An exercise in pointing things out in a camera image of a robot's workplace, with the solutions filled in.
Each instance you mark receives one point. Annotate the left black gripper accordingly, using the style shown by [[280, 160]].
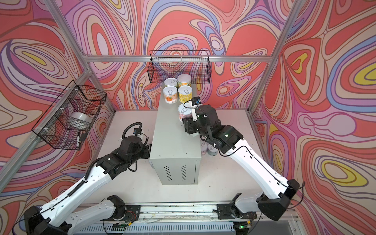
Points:
[[147, 153]]

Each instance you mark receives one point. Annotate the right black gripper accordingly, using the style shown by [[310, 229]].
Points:
[[188, 123]]

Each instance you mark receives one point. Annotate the red label can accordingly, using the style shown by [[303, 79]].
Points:
[[204, 147], [184, 112]]

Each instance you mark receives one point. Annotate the yellow label can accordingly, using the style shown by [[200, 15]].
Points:
[[185, 93]]

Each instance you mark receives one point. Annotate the can mid column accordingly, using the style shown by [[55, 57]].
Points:
[[170, 94]]

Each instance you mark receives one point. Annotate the orange label can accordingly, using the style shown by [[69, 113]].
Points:
[[184, 80]]

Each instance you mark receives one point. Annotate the green label can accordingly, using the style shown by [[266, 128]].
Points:
[[173, 82]]

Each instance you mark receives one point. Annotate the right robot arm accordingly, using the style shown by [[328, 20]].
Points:
[[276, 190]]

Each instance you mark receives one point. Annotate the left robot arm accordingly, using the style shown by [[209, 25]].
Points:
[[58, 217]]

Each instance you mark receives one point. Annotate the grey metal cabinet counter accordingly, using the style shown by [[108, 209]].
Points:
[[175, 155]]

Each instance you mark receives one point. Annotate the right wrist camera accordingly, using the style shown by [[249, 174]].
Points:
[[196, 101]]

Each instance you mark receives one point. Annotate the black wire basket left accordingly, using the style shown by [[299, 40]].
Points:
[[60, 130]]

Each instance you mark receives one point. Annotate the black wire basket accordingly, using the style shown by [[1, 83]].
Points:
[[166, 64], [60, 130]]

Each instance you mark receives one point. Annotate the black wire basket back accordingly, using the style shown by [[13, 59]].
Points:
[[166, 64]]

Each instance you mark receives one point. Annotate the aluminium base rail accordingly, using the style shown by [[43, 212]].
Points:
[[197, 218]]

